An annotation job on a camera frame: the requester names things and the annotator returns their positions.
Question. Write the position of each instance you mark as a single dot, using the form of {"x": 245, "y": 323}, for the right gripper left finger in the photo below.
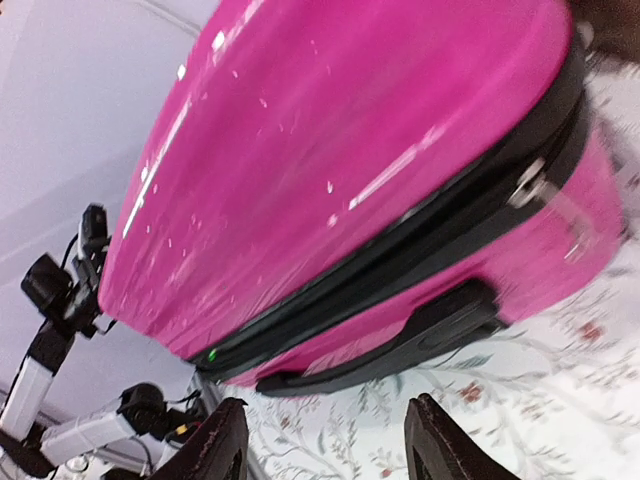
{"x": 217, "y": 450}

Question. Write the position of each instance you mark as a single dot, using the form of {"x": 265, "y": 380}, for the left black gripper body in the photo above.
{"x": 83, "y": 307}

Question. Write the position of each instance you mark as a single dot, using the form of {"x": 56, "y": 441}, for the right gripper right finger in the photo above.
{"x": 437, "y": 448}

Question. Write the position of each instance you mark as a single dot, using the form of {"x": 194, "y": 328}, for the pink and teal kids suitcase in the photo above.
{"x": 337, "y": 191}

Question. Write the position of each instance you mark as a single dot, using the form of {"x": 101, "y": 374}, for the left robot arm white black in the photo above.
{"x": 71, "y": 394}

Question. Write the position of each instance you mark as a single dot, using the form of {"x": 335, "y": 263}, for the floral white tablecloth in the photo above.
{"x": 555, "y": 398}

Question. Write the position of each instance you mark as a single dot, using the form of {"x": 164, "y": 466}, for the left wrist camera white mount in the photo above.
{"x": 93, "y": 238}

